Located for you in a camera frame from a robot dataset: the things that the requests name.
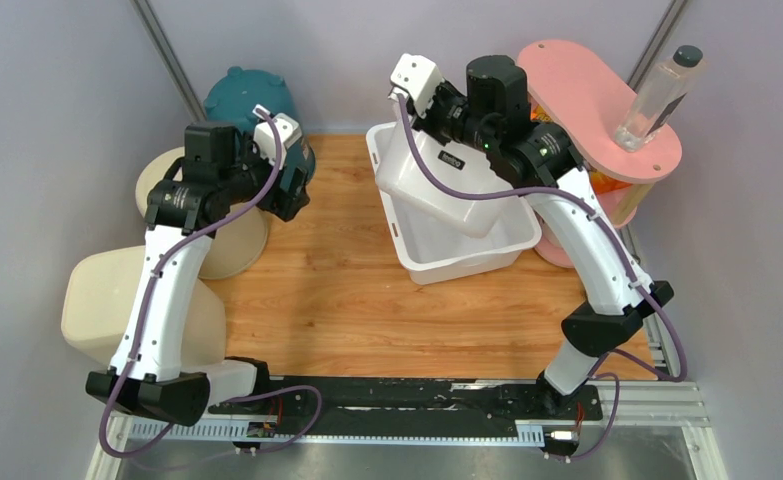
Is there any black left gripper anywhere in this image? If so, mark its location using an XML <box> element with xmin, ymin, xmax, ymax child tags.
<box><xmin>218</xmin><ymin>131</ymin><xmax>309</xmax><ymax>222</ymax></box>

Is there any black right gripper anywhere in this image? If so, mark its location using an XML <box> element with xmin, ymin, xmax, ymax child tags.
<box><xmin>404</xmin><ymin>76</ymin><xmax>498</xmax><ymax>155</ymax></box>

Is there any translucent white perforated basket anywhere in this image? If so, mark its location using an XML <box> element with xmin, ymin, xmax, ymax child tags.
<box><xmin>367</xmin><ymin>122</ymin><xmax>522</xmax><ymax>238</ymax></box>

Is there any cream large bucket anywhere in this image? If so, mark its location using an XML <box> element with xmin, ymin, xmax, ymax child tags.
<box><xmin>135</xmin><ymin>147</ymin><xmax>270</xmax><ymax>280</ymax></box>

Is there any teal plastic bucket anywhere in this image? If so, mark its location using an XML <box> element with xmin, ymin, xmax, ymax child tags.
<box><xmin>203</xmin><ymin>66</ymin><xmax>316</xmax><ymax>182</ymax></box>

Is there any white plastic tub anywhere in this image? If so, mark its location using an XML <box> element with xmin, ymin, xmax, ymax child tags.
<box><xmin>365</xmin><ymin>122</ymin><xmax>543</xmax><ymax>286</ymax></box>

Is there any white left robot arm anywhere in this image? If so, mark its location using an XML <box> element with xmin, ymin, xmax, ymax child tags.
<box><xmin>85</xmin><ymin>114</ymin><xmax>309</xmax><ymax>426</ymax></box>

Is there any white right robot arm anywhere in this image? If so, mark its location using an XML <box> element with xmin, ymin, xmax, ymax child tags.
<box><xmin>392</xmin><ymin>55</ymin><xmax>673</xmax><ymax>418</ymax></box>

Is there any cream square container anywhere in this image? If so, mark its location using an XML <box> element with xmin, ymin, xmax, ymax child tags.
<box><xmin>61</xmin><ymin>246</ymin><xmax>226</xmax><ymax>367</ymax></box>

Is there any pink two-tier shelf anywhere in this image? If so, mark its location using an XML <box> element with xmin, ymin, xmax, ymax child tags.
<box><xmin>517</xmin><ymin>39</ymin><xmax>682</xmax><ymax>229</ymax></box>

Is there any orange snack box lower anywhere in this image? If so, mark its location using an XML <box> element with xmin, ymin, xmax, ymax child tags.
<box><xmin>589</xmin><ymin>171</ymin><xmax>632</xmax><ymax>195</ymax></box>

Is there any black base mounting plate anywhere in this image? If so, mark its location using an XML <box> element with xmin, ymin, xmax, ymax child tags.
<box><xmin>208</xmin><ymin>376</ymin><xmax>603</xmax><ymax>439</ymax></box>

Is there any clear bottle black cap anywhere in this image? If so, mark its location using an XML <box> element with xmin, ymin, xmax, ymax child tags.
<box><xmin>613</xmin><ymin>45</ymin><xmax>705</xmax><ymax>152</ymax></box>

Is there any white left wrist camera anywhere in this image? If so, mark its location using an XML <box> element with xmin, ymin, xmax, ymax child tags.
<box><xmin>252</xmin><ymin>104</ymin><xmax>302</xmax><ymax>170</ymax></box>

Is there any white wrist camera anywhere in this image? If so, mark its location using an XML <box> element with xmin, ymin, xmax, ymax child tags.
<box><xmin>252</xmin><ymin>104</ymin><xmax>302</xmax><ymax>170</ymax></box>
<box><xmin>388</xmin><ymin>53</ymin><xmax>445</xmax><ymax>117</ymax></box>

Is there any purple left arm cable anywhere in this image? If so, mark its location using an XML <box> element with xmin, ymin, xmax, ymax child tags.
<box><xmin>98</xmin><ymin>105</ymin><xmax>326</xmax><ymax>460</ymax></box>

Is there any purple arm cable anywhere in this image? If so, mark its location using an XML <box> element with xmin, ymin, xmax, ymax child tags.
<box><xmin>394</xmin><ymin>92</ymin><xmax>688</xmax><ymax>462</ymax></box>
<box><xmin>98</xmin><ymin>105</ymin><xmax>326</xmax><ymax>460</ymax></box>

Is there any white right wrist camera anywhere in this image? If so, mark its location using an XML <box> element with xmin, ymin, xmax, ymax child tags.
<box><xmin>388</xmin><ymin>53</ymin><xmax>445</xmax><ymax>117</ymax></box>

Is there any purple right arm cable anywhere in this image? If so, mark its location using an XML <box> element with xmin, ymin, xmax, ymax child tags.
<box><xmin>394</xmin><ymin>92</ymin><xmax>688</xmax><ymax>462</ymax></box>

